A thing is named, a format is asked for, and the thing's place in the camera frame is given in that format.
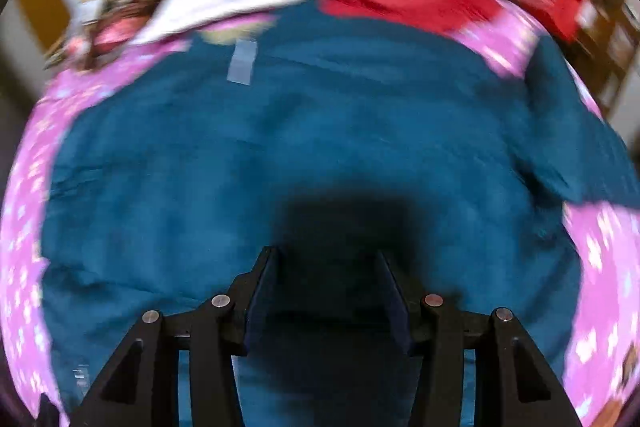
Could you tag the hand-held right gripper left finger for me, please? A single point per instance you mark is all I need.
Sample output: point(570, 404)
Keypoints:
point(260, 307)

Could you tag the pink floral bed sheet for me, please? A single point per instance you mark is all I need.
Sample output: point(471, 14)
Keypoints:
point(30, 207)

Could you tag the wooden chair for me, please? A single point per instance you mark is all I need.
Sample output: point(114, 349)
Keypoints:
point(615, 37)

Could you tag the teal puffer jacket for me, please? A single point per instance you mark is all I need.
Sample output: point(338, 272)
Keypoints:
point(300, 132)

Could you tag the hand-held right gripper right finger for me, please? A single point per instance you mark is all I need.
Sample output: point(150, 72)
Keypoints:
point(395, 302)

